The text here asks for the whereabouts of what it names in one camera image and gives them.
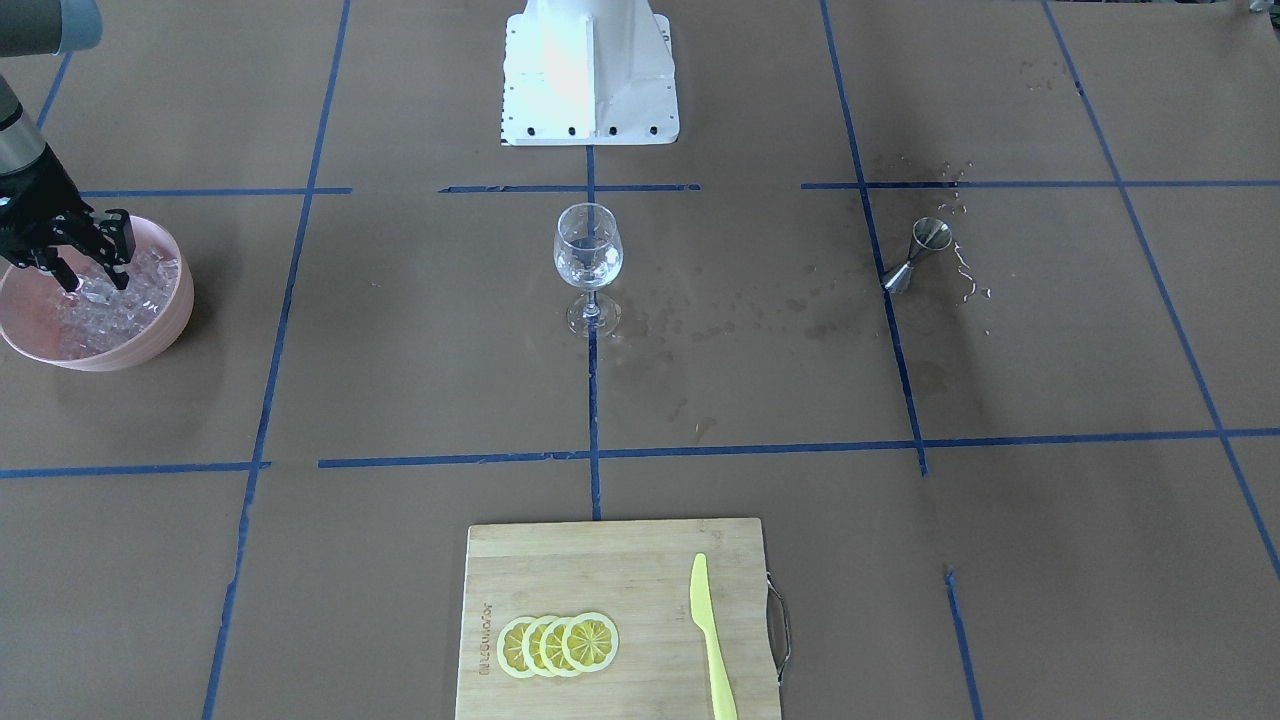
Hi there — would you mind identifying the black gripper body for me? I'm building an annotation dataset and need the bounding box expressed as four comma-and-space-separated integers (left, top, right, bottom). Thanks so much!
1, 150, 101, 273

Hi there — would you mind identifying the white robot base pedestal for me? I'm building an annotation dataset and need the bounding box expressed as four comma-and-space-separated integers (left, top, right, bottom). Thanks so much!
500, 1, 681, 147

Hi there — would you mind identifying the bamboo cutting board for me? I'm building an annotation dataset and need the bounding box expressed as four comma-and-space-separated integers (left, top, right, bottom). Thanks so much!
454, 518, 782, 719

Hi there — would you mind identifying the pink bowl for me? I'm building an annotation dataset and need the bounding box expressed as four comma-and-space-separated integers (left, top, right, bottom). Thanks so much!
1, 217, 195, 372

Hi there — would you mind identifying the clear ice cubes pile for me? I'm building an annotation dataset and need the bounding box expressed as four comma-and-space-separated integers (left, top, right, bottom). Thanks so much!
50, 247, 182, 360

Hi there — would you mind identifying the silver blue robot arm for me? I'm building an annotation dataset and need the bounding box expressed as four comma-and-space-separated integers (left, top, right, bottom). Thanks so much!
1, 1, 134, 293

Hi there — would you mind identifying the clear wine glass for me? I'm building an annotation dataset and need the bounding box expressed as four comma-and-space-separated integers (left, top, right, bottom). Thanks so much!
553, 202, 625, 340

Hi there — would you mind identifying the steel jigger cup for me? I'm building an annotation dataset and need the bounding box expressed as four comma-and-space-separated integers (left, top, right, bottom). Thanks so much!
881, 217, 954, 293

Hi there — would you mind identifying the yellow plastic knife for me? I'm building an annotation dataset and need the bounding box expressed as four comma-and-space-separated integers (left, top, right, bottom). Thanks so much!
687, 553, 739, 719

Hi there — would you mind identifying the lemon slice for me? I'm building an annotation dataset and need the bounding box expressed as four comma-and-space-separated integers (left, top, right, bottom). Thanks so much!
495, 611, 621, 679

